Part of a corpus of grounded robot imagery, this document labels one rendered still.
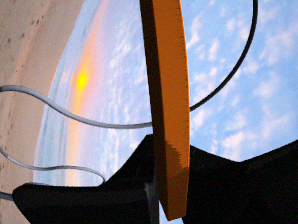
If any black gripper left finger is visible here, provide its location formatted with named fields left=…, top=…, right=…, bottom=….
left=12, top=133, right=160, bottom=224

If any orange handle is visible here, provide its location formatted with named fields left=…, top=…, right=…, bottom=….
left=140, top=0, right=190, bottom=221

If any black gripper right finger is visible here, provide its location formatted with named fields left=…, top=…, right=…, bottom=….
left=181, top=140, right=298, bottom=224

